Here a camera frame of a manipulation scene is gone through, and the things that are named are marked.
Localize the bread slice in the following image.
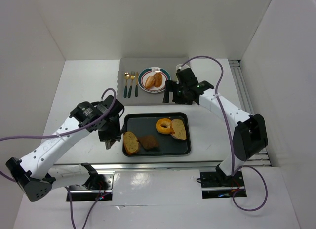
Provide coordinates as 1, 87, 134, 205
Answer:
123, 132, 141, 155
170, 119, 187, 141

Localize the brown oblong bread roll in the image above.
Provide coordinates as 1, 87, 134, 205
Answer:
153, 73, 162, 88

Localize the orange round bun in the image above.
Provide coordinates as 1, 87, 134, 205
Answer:
145, 76, 155, 89

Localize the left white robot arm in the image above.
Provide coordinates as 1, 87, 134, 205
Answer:
6, 95, 124, 202

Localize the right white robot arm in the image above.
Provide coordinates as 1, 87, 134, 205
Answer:
163, 68, 268, 177

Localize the dark brown bread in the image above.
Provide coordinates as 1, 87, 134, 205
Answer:
138, 135, 159, 151

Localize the white plate green red rim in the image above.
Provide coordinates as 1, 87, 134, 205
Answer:
137, 67, 171, 93

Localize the black tray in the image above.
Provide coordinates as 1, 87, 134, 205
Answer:
122, 112, 191, 157

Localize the pale green mug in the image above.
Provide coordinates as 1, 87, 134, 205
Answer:
176, 64, 190, 72

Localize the glazed donut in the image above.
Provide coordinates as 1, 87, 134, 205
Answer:
156, 118, 172, 135

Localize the grey placemat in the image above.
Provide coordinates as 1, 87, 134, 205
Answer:
117, 56, 188, 106

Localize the gold knife green handle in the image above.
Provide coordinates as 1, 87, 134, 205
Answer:
135, 72, 139, 97

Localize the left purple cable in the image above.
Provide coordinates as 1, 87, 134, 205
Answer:
0, 88, 117, 229

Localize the purple cable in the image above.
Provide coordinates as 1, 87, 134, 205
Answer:
0, 88, 117, 229
176, 56, 268, 211

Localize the gold fork green handle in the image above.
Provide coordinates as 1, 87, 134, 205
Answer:
127, 72, 135, 98

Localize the gold spoon green handle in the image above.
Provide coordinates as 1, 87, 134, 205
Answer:
123, 72, 130, 98

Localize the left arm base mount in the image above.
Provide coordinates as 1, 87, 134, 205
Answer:
69, 172, 114, 202

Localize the aluminium rail front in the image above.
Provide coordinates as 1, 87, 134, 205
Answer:
54, 160, 223, 171

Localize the aluminium rail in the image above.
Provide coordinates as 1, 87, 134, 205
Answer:
54, 160, 223, 171
229, 60, 271, 167

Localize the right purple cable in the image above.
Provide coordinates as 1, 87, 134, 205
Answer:
176, 56, 268, 211

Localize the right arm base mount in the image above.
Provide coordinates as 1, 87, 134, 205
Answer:
196, 171, 247, 199

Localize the aluminium rail right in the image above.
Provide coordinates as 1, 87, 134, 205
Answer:
229, 60, 271, 167

